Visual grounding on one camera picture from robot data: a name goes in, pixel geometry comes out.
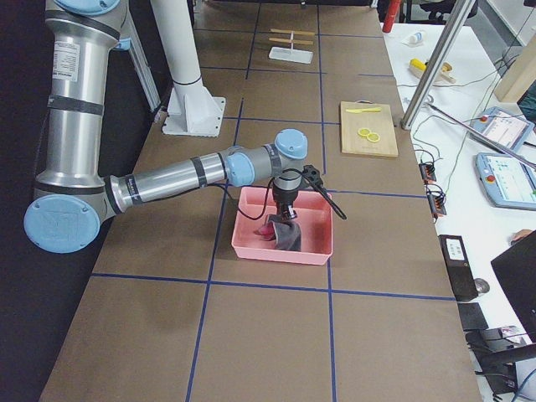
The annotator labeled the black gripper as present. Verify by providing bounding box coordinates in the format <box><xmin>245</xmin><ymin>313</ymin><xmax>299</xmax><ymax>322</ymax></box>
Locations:
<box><xmin>272</xmin><ymin>165</ymin><xmax>323</xmax><ymax>220</ymax></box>

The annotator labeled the dark grey cloth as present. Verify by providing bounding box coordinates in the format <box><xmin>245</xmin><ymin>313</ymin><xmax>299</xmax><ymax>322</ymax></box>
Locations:
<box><xmin>263</xmin><ymin>214</ymin><xmax>302</xmax><ymax>251</ymax></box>

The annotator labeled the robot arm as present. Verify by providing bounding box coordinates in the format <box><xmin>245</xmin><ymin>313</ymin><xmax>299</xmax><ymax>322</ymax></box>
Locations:
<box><xmin>23</xmin><ymin>1</ymin><xmax>323</xmax><ymax>253</ymax></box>

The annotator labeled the pink plastic bin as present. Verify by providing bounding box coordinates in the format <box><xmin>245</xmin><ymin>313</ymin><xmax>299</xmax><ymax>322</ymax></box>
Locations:
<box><xmin>231</xmin><ymin>187</ymin><xmax>333</xmax><ymax>265</ymax></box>

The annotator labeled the rear lemon slice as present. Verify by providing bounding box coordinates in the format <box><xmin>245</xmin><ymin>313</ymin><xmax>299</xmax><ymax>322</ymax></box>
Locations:
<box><xmin>358</xmin><ymin>127</ymin><xmax>371</xmax><ymax>137</ymax></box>

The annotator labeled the lemon slice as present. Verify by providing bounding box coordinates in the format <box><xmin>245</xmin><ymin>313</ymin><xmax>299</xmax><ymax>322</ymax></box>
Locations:
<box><xmin>366</xmin><ymin>132</ymin><xmax>381</xmax><ymax>143</ymax></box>
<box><xmin>358</xmin><ymin>127</ymin><xmax>371</xmax><ymax>137</ymax></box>

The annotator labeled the bamboo cutting board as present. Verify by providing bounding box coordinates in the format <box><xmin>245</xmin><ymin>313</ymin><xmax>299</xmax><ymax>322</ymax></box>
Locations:
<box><xmin>340</xmin><ymin>101</ymin><xmax>399</xmax><ymax>158</ymax></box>

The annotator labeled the front lemon slice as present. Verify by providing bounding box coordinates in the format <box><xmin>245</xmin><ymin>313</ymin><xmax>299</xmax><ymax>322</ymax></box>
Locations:
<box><xmin>366</xmin><ymin>132</ymin><xmax>381</xmax><ymax>143</ymax></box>

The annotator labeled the yellow plastic knife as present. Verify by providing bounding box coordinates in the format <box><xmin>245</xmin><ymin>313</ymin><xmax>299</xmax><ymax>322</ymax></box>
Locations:
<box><xmin>345</xmin><ymin>107</ymin><xmax>382</xmax><ymax>114</ymax></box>

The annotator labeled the orange black power strip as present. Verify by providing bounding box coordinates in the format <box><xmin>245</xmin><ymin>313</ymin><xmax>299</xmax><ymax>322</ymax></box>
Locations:
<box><xmin>419</xmin><ymin>162</ymin><xmax>436</xmax><ymax>183</ymax></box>

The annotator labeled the right wooden dowel rod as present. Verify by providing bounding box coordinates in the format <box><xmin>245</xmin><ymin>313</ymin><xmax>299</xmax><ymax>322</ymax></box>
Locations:
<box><xmin>269</xmin><ymin>37</ymin><xmax>313</xmax><ymax>45</ymax></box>

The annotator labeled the wooden dowel rod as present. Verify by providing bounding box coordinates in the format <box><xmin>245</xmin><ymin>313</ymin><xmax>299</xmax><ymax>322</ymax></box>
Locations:
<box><xmin>269</xmin><ymin>37</ymin><xmax>313</xmax><ymax>45</ymax></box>
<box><xmin>270</xmin><ymin>28</ymin><xmax>316</xmax><ymax>36</ymax></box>

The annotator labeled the left wooden dowel rod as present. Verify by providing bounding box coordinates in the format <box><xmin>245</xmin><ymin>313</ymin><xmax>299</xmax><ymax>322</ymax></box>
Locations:
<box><xmin>270</xmin><ymin>28</ymin><xmax>316</xmax><ymax>36</ymax></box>

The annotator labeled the black box with label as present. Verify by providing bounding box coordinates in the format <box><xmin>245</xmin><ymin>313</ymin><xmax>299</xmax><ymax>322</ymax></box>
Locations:
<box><xmin>438</xmin><ymin>234</ymin><xmax>478</xmax><ymax>302</ymax></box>

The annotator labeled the white tube bottle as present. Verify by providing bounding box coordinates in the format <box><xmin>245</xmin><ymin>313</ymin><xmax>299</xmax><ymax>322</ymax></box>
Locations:
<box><xmin>404</xmin><ymin>31</ymin><xmax>425</xmax><ymax>47</ymax></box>

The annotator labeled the red fire extinguisher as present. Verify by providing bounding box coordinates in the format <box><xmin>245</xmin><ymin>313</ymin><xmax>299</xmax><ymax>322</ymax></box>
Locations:
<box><xmin>382</xmin><ymin>0</ymin><xmax>401</xmax><ymax>34</ymax></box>

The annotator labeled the near teach pendant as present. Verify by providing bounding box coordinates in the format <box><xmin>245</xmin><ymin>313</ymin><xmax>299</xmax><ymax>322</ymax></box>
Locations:
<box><xmin>475</xmin><ymin>152</ymin><xmax>535</xmax><ymax>211</ymax></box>

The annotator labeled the teach pendant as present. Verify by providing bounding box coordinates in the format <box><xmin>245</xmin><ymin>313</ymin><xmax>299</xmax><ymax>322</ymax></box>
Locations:
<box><xmin>475</xmin><ymin>152</ymin><xmax>535</xmax><ymax>211</ymax></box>
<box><xmin>471</xmin><ymin>106</ymin><xmax>534</xmax><ymax>152</ymax></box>

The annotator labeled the far teach pendant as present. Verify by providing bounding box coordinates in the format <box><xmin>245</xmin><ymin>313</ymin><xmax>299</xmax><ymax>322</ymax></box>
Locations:
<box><xmin>471</xmin><ymin>106</ymin><xmax>534</xmax><ymax>152</ymax></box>

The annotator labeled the black laptop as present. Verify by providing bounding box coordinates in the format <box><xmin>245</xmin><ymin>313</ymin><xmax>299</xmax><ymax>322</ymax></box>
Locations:
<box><xmin>491</xmin><ymin>236</ymin><xmax>535</xmax><ymax>342</ymax></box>

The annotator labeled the black braided right cable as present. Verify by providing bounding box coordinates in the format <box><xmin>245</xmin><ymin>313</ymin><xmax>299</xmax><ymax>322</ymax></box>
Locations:
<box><xmin>209</xmin><ymin>168</ymin><xmax>348</xmax><ymax>221</ymax></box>

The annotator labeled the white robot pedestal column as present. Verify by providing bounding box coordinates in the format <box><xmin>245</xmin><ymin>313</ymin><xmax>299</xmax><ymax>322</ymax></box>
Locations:
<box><xmin>151</xmin><ymin>0</ymin><xmax>226</xmax><ymax>137</ymax></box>

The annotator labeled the aluminium frame post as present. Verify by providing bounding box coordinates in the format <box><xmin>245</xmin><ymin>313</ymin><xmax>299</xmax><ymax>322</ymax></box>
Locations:
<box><xmin>400</xmin><ymin>0</ymin><xmax>476</xmax><ymax>131</ymax></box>

